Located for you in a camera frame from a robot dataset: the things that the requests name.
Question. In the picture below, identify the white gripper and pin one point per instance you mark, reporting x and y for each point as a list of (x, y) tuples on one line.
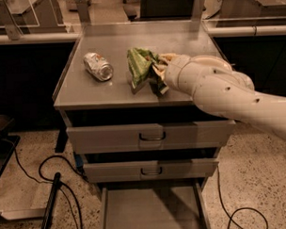
[(175, 73)]

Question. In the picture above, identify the green jalapeno chip bag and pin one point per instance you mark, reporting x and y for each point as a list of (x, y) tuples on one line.
[(140, 61)]

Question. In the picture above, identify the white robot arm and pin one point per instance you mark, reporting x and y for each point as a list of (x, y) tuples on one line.
[(218, 90)]

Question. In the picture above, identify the top grey drawer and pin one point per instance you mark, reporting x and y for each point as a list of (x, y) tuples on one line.
[(125, 138)]

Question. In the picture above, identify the grey drawer cabinet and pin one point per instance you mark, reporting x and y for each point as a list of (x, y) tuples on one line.
[(85, 101)]

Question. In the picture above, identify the middle grey drawer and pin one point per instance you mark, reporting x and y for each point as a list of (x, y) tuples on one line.
[(130, 171)]

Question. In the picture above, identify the bottom grey open drawer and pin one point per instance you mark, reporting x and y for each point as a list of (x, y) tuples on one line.
[(167, 207)]

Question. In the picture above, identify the white paper bowl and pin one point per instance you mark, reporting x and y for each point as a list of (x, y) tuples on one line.
[(219, 62)]

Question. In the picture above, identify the crushed silver soda can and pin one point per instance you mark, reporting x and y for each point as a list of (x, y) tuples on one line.
[(98, 66)]

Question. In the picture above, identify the dark object left edge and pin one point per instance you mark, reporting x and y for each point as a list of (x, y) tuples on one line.
[(7, 142)]

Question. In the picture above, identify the black bar on floor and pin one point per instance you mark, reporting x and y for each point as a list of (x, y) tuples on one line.
[(48, 216)]

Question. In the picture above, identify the black top drawer handle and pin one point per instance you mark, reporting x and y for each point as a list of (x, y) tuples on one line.
[(147, 138)]

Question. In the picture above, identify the black drawer handle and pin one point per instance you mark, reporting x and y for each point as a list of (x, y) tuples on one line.
[(151, 173), (147, 138)]

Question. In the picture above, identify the white horizontal rail pipe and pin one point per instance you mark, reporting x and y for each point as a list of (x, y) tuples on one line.
[(213, 32)]

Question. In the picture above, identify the black middle drawer handle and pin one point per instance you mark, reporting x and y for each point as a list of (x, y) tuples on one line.
[(151, 173)]

